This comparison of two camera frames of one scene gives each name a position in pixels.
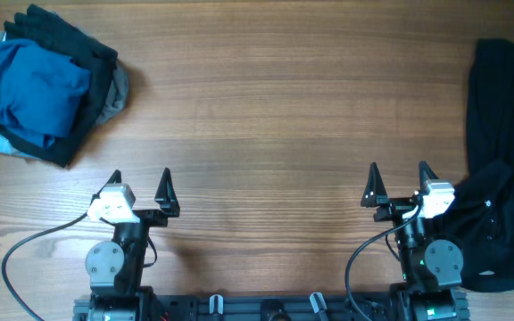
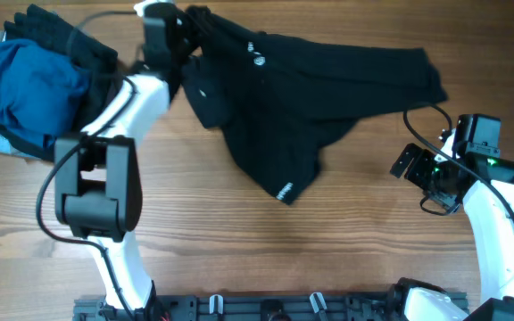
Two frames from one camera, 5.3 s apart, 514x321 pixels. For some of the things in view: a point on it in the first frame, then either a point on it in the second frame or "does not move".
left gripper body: (145, 216) to (186, 34)
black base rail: (273, 308) does not move
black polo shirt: (499, 203) to (278, 100)
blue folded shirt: (37, 94) does not move
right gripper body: (400, 206) to (408, 160)
